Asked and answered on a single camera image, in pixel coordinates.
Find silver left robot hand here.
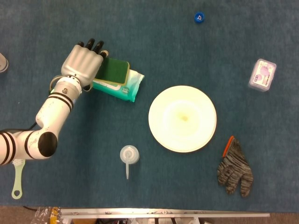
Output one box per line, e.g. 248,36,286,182
61,38,110,92

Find green yellow sponge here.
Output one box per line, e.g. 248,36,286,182
94,57,130,86

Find white round plate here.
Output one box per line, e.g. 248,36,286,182
148,85,217,153

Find green wet wipes pack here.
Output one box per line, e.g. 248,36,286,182
92,69,145,103

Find teal table cloth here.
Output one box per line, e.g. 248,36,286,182
0,0,299,213

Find translucent plastic squeeze bottle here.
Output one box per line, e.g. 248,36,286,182
120,145,140,180

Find blue bottle cap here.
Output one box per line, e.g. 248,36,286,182
194,12,206,25

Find clear plastic bag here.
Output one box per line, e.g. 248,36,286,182
30,206,63,224

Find small clear plastic box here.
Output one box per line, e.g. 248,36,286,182
248,58,277,92

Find grey black knit glove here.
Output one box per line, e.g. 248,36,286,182
217,135,254,198

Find aluminium rail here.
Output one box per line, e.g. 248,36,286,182
60,208,271,220

